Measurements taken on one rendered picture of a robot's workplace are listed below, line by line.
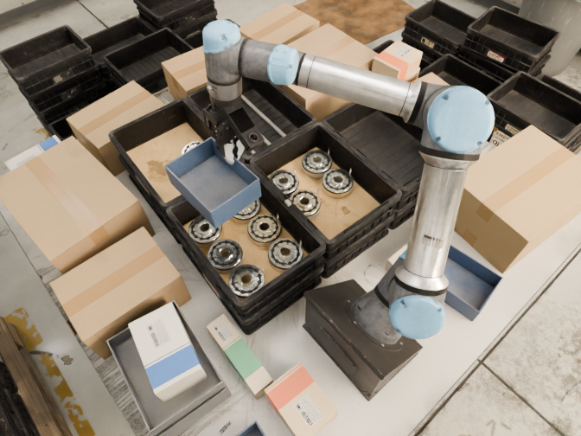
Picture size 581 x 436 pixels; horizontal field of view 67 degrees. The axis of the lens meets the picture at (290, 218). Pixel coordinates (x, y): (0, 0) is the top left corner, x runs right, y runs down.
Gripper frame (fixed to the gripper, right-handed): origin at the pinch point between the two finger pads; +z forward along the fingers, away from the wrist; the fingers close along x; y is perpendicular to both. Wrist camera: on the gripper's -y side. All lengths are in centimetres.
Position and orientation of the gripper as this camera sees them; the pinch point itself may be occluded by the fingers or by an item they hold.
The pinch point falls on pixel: (234, 161)
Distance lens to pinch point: 115.0
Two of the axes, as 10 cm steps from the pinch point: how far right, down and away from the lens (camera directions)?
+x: -7.7, 4.8, -4.3
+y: -6.4, -6.3, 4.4
